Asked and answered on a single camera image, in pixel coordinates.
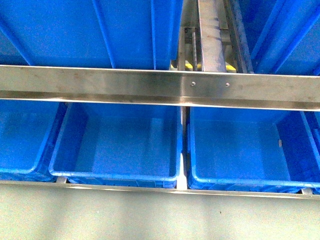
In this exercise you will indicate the lower steel front rail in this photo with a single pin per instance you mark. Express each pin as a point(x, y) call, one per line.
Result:
point(57, 185)

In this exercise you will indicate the far right lower blue bin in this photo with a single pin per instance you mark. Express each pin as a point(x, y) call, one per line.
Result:
point(312, 153)

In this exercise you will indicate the blue crate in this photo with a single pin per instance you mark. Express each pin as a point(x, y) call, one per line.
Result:
point(118, 34)
point(281, 37)

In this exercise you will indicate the upper left blue crate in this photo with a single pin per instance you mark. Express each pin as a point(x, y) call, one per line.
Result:
point(118, 34)

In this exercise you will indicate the lower middle blue bin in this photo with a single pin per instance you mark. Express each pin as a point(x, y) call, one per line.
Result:
point(250, 150)

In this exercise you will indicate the blue bin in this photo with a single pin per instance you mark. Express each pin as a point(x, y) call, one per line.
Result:
point(250, 150)
point(119, 145)
point(312, 153)
point(28, 134)

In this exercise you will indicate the upper right blue crate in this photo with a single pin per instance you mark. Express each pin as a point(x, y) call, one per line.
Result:
point(281, 37)

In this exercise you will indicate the far left lower blue bin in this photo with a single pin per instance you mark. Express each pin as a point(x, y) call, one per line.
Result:
point(28, 134)

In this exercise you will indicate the steel divider rail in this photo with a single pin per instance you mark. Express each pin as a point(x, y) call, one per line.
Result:
point(210, 36)

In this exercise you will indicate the steel shelf front rail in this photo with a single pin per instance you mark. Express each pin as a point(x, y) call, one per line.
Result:
point(159, 87)

